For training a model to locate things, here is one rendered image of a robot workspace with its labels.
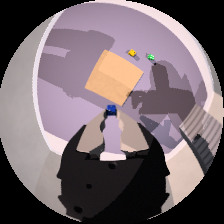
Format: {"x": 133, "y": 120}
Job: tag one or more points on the green die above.
{"x": 150, "y": 57}

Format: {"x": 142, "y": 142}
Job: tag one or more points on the peach square mat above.
{"x": 113, "y": 77}

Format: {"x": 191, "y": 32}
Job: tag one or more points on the yellow die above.
{"x": 131, "y": 53}

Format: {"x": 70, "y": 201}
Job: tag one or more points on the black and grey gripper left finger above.
{"x": 88, "y": 140}

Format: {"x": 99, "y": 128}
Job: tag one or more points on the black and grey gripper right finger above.
{"x": 135, "y": 138}

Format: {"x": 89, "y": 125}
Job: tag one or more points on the blue die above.
{"x": 111, "y": 110}

